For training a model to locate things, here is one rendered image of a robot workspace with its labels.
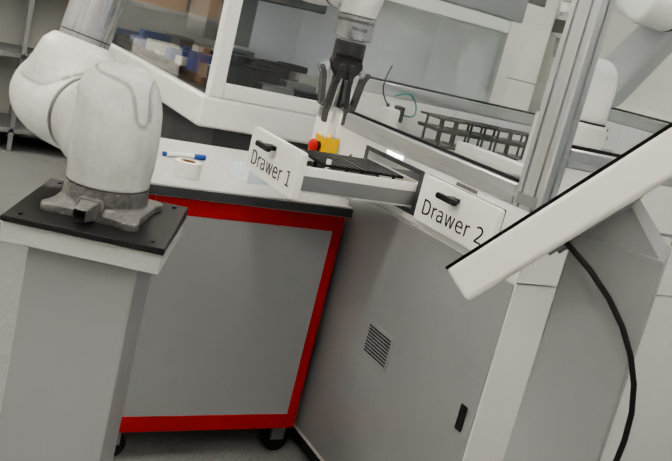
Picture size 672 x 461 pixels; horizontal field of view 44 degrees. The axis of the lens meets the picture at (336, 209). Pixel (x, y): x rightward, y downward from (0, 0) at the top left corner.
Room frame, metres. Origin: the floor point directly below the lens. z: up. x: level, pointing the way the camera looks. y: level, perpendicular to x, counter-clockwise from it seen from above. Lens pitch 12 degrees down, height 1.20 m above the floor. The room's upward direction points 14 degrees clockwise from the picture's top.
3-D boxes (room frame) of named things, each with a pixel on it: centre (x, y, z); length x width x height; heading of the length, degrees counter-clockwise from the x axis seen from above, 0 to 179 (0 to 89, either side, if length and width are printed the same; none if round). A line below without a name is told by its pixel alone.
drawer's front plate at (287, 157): (1.95, 0.17, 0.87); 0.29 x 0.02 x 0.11; 31
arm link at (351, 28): (2.00, 0.06, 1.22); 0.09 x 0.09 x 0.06
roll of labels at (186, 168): (2.06, 0.39, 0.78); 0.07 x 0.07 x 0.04
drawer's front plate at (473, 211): (1.84, -0.27, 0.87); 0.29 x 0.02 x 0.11; 31
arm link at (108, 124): (1.51, 0.44, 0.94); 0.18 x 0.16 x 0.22; 51
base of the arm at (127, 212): (1.49, 0.43, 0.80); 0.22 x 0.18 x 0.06; 179
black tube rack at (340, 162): (2.05, 0.00, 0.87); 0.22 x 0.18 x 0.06; 121
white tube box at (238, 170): (2.23, 0.23, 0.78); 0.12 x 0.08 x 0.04; 135
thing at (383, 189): (2.05, -0.01, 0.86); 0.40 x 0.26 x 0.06; 121
